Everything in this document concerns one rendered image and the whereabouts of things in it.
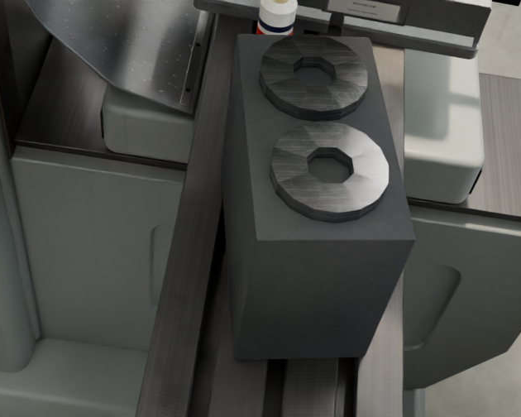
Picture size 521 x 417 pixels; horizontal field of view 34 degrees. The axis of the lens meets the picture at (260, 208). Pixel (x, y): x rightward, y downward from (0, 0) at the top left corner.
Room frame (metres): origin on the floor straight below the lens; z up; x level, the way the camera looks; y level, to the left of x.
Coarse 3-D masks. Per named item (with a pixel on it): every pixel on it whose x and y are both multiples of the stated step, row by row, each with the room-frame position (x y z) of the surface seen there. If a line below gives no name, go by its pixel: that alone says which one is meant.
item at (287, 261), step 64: (256, 64) 0.54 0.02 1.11; (320, 64) 0.54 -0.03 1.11; (256, 128) 0.46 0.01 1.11; (320, 128) 0.46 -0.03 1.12; (384, 128) 0.49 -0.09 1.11; (256, 192) 0.40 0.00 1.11; (320, 192) 0.40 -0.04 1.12; (384, 192) 0.42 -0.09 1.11; (256, 256) 0.36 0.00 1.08; (320, 256) 0.37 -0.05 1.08; (384, 256) 0.38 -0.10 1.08; (256, 320) 0.36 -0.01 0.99; (320, 320) 0.37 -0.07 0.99
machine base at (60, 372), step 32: (32, 352) 0.68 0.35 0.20; (64, 352) 0.69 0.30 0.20; (96, 352) 0.70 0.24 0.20; (128, 352) 0.71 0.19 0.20; (0, 384) 0.61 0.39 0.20; (32, 384) 0.62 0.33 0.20; (64, 384) 0.63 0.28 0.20; (96, 384) 0.64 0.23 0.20; (128, 384) 0.65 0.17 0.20; (0, 416) 0.57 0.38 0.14; (32, 416) 0.58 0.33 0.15; (64, 416) 0.59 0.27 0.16; (96, 416) 0.59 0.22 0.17; (128, 416) 0.60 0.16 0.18; (416, 416) 0.69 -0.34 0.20
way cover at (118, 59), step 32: (32, 0) 0.72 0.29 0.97; (64, 0) 0.76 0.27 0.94; (96, 0) 0.80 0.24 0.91; (128, 0) 0.85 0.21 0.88; (160, 0) 0.88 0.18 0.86; (192, 0) 0.91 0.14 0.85; (64, 32) 0.72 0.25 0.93; (96, 32) 0.76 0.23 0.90; (128, 32) 0.80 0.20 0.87; (160, 32) 0.83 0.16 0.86; (96, 64) 0.72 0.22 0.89; (128, 64) 0.75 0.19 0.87; (160, 64) 0.77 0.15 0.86; (192, 64) 0.79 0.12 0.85; (160, 96) 0.72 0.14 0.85; (192, 96) 0.74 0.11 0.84
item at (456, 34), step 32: (224, 0) 0.82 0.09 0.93; (256, 0) 0.82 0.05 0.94; (320, 0) 0.82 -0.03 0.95; (352, 0) 0.82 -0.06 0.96; (384, 0) 0.82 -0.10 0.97; (416, 0) 0.82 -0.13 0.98; (448, 0) 0.82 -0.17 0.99; (480, 0) 0.83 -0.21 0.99; (352, 32) 0.81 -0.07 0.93; (384, 32) 0.81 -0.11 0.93; (416, 32) 0.82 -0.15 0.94; (448, 32) 0.82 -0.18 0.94; (480, 32) 0.82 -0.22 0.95
